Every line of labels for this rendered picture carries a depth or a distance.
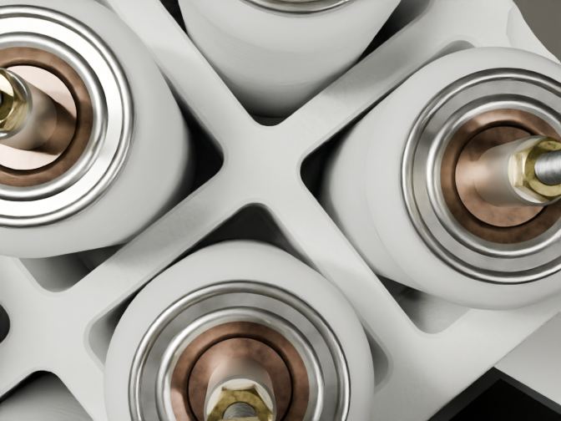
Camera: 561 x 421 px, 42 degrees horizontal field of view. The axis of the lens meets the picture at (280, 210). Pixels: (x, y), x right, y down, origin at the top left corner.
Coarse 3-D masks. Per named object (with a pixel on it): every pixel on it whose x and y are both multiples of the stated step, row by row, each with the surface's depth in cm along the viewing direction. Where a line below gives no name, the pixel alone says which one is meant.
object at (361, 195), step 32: (448, 64) 26; (480, 64) 26; (512, 64) 26; (544, 64) 26; (416, 96) 26; (352, 128) 36; (384, 128) 26; (352, 160) 30; (384, 160) 26; (320, 192) 41; (352, 192) 29; (384, 192) 26; (352, 224) 31; (384, 224) 26; (384, 256) 28; (416, 256) 26; (416, 288) 30; (448, 288) 26; (480, 288) 26; (512, 288) 26; (544, 288) 26
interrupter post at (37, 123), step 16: (16, 80) 22; (32, 96) 22; (48, 96) 25; (32, 112) 22; (48, 112) 24; (16, 128) 22; (32, 128) 23; (48, 128) 24; (16, 144) 23; (32, 144) 24
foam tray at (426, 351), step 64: (128, 0) 32; (448, 0) 33; (512, 0) 33; (192, 64) 32; (384, 64) 33; (192, 128) 43; (256, 128) 32; (320, 128) 33; (192, 192) 43; (256, 192) 32; (0, 256) 32; (64, 256) 39; (128, 256) 32; (320, 256) 32; (64, 320) 32; (384, 320) 33; (448, 320) 34; (512, 320) 33; (0, 384) 32; (384, 384) 33; (448, 384) 33
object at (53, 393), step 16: (32, 384) 39; (48, 384) 37; (64, 384) 37; (16, 400) 35; (32, 400) 34; (48, 400) 34; (64, 400) 35; (0, 416) 32; (16, 416) 31; (32, 416) 31; (48, 416) 32; (64, 416) 32; (80, 416) 33
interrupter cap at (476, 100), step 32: (448, 96) 25; (480, 96) 25; (512, 96) 25; (544, 96) 26; (416, 128) 25; (448, 128) 25; (480, 128) 26; (512, 128) 26; (544, 128) 26; (416, 160) 25; (448, 160) 25; (416, 192) 25; (448, 192) 25; (416, 224) 25; (448, 224) 25; (480, 224) 26; (512, 224) 26; (544, 224) 26; (448, 256) 25; (480, 256) 25; (512, 256) 25; (544, 256) 26
